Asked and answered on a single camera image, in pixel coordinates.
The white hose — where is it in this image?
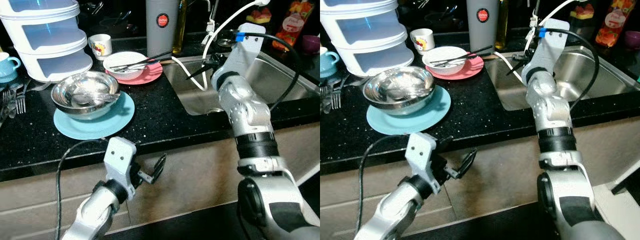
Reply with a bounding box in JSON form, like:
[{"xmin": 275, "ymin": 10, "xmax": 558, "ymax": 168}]
[
  {"xmin": 172, "ymin": 0, "xmax": 272, "ymax": 92},
  {"xmin": 493, "ymin": 0, "xmax": 577, "ymax": 85}
]

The white bowl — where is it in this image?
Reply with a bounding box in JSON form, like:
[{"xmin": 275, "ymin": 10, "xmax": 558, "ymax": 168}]
[
  {"xmin": 422, "ymin": 46, "xmax": 469, "ymax": 70},
  {"xmin": 103, "ymin": 51, "xmax": 150, "ymax": 81}
]

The blue mug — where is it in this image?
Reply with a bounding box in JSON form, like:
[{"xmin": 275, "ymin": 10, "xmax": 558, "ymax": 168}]
[
  {"xmin": 320, "ymin": 47, "xmax": 341, "ymax": 79},
  {"xmin": 0, "ymin": 52, "xmax": 22, "ymax": 84}
]

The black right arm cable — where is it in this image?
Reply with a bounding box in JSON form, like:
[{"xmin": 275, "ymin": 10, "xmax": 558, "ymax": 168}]
[
  {"xmin": 236, "ymin": 32, "xmax": 321, "ymax": 112},
  {"xmin": 539, "ymin": 27, "xmax": 601, "ymax": 112}
]

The pink plate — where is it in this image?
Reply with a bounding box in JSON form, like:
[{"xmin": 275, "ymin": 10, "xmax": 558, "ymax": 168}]
[
  {"xmin": 426, "ymin": 54, "xmax": 485, "ymax": 81},
  {"xmin": 106, "ymin": 60, "xmax": 164, "ymax": 85}
]

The white stacked plastic container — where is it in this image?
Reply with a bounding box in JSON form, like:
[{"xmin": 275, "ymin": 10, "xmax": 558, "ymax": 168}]
[
  {"xmin": 0, "ymin": 0, "xmax": 94, "ymax": 84},
  {"xmin": 320, "ymin": 0, "xmax": 414, "ymax": 79}
]

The purple cup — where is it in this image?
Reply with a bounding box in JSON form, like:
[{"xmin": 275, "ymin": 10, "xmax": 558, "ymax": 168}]
[
  {"xmin": 623, "ymin": 30, "xmax": 640, "ymax": 51},
  {"xmin": 301, "ymin": 34, "xmax": 321, "ymax": 55}
]

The orange juice bottle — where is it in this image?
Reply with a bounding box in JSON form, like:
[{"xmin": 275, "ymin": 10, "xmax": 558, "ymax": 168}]
[
  {"xmin": 271, "ymin": 0, "xmax": 316, "ymax": 52},
  {"xmin": 594, "ymin": 0, "xmax": 637, "ymax": 49}
]

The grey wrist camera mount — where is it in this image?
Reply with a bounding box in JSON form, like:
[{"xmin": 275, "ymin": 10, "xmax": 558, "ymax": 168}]
[
  {"xmin": 103, "ymin": 136, "xmax": 139, "ymax": 195},
  {"xmin": 531, "ymin": 19, "xmax": 571, "ymax": 72},
  {"xmin": 404, "ymin": 132, "xmax": 439, "ymax": 190},
  {"xmin": 226, "ymin": 22, "xmax": 267, "ymax": 77}
]

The metal fork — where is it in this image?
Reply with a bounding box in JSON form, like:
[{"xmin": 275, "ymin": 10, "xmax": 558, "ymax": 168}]
[
  {"xmin": 14, "ymin": 81, "xmax": 27, "ymax": 116},
  {"xmin": 0, "ymin": 84, "xmax": 16, "ymax": 127},
  {"xmin": 330, "ymin": 77, "xmax": 344, "ymax": 111},
  {"xmin": 320, "ymin": 81, "xmax": 332, "ymax": 115}
]

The light blue plate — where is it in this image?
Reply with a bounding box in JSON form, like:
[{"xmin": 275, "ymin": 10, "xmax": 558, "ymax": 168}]
[
  {"xmin": 366, "ymin": 85, "xmax": 452, "ymax": 136},
  {"xmin": 53, "ymin": 90, "xmax": 136, "ymax": 141}
]

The chrome faucet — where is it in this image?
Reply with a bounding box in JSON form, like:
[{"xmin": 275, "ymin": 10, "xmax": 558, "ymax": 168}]
[
  {"xmin": 529, "ymin": 0, "xmax": 543, "ymax": 30},
  {"xmin": 201, "ymin": 0, "xmax": 222, "ymax": 47}
]

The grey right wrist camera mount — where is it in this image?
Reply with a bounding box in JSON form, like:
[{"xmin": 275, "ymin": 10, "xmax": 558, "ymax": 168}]
[
  {"xmin": 226, "ymin": 22, "xmax": 267, "ymax": 77},
  {"xmin": 531, "ymin": 19, "xmax": 571, "ymax": 72}
]

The black chopstick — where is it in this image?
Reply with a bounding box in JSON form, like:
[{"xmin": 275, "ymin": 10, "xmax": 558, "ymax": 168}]
[
  {"xmin": 110, "ymin": 49, "xmax": 174, "ymax": 70},
  {"xmin": 430, "ymin": 44, "xmax": 494, "ymax": 65},
  {"xmin": 434, "ymin": 53, "xmax": 482, "ymax": 67},
  {"xmin": 114, "ymin": 58, "xmax": 162, "ymax": 72}
]

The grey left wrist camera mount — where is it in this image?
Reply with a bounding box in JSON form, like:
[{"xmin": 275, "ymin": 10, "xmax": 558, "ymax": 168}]
[
  {"xmin": 404, "ymin": 132, "xmax": 439, "ymax": 190},
  {"xmin": 103, "ymin": 136, "xmax": 139, "ymax": 195}
]

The white printed mug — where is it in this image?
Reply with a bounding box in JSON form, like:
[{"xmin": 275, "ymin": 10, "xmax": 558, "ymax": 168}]
[
  {"xmin": 409, "ymin": 28, "xmax": 435, "ymax": 55},
  {"xmin": 88, "ymin": 33, "xmax": 114, "ymax": 61}
]

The metal spoon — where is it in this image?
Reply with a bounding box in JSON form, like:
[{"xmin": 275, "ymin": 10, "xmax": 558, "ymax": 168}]
[
  {"xmin": 381, "ymin": 84, "xmax": 434, "ymax": 102},
  {"xmin": 69, "ymin": 89, "xmax": 120, "ymax": 107}
]

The sponge holder with yellow sponge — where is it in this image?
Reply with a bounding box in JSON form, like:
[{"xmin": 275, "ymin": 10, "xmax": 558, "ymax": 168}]
[
  {"xmin": 244, "ymin": 6, "xmax": 273, "ymax": 27},
  {"xmin": 569, "ymin": 3, "xmax": 596, "ymax": 22}
]

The oil bottle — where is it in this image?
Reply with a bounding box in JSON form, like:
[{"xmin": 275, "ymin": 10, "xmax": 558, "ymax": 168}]
[
  {"xmin": 172, "ymin": 0, "xmax": 189, "ymax": 55},
  {"xmin": 494, "ymin": 0, "xmax": 509, "ymax": 51}
]

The grey canister with red logo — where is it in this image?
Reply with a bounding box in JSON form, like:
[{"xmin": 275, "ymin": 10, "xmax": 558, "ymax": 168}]
[
  {"xmin": 145, "ymin": 0, "xmax": 180, "ymax": 59},
  {"xmin": 465, "ymin": 0, "xmax": 500, "ymax": 54}
]

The stainless steel sink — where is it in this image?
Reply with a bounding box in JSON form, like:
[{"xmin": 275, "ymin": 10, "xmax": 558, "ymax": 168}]
[
  {"xmin": 484, "ymin": 45, "xmax": 640, "ymax": 113},
  {"xmin": 162, "ymin": 49, "xmax": 321, "ymax": 117}
]

